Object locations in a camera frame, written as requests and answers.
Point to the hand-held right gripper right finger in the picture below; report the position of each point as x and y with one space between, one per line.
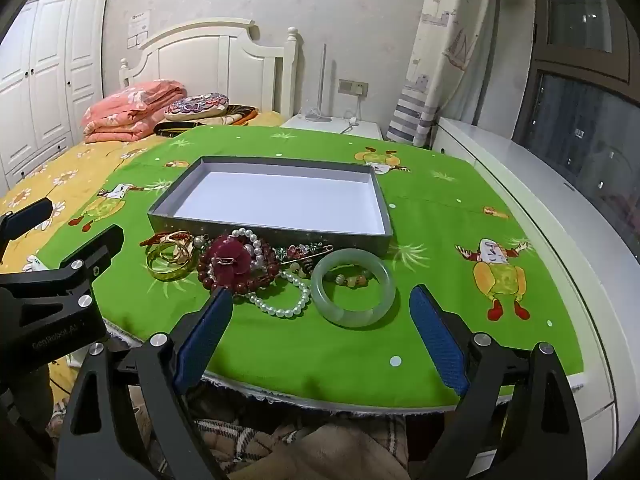
440 345

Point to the green printed tablecloth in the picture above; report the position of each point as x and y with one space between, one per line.
450 200

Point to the dark window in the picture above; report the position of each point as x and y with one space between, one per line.
585 125

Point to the white wardrobe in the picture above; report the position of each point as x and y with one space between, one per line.
45 75

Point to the rhinestone hair clip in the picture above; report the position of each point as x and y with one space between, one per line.
300 251

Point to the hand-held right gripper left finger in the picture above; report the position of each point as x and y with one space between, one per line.
205 340

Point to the printed curtain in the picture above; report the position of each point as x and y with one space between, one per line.
445 60

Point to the grey cardboard box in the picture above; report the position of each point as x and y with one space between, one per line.
280 200

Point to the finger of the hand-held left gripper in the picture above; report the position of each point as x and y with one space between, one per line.
95 255
27 217

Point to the dark patterned blanket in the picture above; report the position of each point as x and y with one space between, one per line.
235 116

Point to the gold bangle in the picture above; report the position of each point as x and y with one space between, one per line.
165 274

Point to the white wall notice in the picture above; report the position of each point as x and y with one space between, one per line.
138 30

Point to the dark red rose brooch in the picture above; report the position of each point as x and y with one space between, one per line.
230 260

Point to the white desk lamp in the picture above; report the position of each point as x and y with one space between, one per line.
320 90

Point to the embroidered pillow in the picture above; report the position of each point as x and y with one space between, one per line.
197 106

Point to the wall socket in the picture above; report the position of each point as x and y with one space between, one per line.
353 87

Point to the yellow flowered bed sheet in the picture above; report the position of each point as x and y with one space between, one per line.
60 170

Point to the pink folded quilt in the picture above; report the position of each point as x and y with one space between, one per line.
130 110

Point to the white nightstand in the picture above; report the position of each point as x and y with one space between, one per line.
325 127

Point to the plaid cloth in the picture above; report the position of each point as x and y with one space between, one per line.
325 450

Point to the pale green jade bangle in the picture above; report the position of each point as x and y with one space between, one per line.
350 317

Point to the white bed headboard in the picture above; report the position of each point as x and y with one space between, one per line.
215 65

